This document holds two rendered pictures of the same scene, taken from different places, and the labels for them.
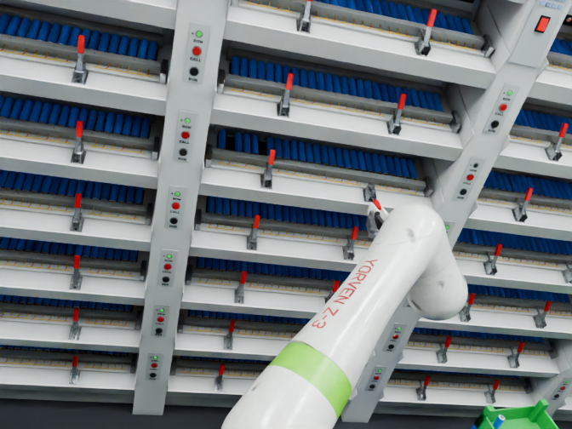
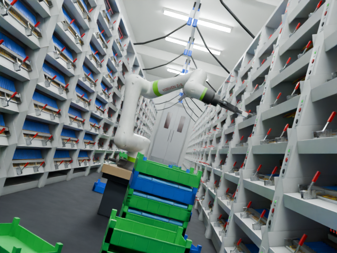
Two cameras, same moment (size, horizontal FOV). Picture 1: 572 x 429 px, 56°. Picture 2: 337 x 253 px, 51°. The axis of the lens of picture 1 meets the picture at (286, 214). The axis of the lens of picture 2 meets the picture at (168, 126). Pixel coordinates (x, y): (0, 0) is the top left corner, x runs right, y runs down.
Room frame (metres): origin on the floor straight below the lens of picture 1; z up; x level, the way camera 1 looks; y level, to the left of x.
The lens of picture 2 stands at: (1.37, -2.44, 0.52)
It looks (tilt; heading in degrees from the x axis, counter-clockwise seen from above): 4 degrees up; 107
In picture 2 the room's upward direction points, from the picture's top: 16 degrees clockwise
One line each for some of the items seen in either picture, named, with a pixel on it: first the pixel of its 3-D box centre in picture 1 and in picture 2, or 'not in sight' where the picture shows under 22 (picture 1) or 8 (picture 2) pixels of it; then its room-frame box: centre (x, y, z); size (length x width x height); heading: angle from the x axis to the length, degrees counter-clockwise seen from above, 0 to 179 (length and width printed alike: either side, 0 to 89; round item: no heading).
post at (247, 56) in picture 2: not in sight; (232, 136); (0.98, 0.96, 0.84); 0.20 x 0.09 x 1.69; 15
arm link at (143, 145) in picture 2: not in sight; (137, 149); (0.50, -0.11, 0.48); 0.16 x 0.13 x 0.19; 65
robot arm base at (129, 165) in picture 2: not in sight; (126, 164); (0.45, -0.11, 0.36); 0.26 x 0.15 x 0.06; 2
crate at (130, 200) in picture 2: not in sight; (157, 201); (0.92, -0.79, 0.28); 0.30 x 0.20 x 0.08; 24
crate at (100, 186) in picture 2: not in sight; (105, 187); (0.00, 0.67, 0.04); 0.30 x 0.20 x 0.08; 110
